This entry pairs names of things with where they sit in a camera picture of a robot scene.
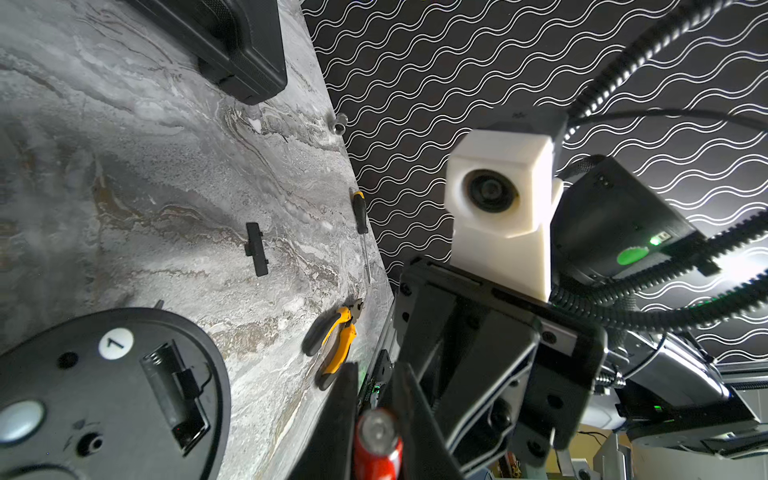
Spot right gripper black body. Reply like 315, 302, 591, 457
393, 257, 607, 474

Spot yellow-handled pliers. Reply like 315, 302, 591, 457
301, 298, 364, 391

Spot black battery cover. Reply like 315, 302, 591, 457
244, 222, 269, 277

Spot red AA battery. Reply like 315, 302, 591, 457
353, 408, 403, 480

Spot black plastic tool case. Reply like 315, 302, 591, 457
130, 0, 288, 105

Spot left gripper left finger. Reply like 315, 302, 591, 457
288, 362, 359, 479

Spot small metal socket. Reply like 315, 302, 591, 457
331, 113, 348, 136

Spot white twin-bell alarm clock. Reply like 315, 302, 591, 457
1, 308, 231, 479

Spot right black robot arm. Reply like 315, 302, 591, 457
385, 1, 767, 479

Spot black yellow screwdriver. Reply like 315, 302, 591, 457
351, 191, 372, 284

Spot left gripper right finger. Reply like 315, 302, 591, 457
391, 362, 463, 479

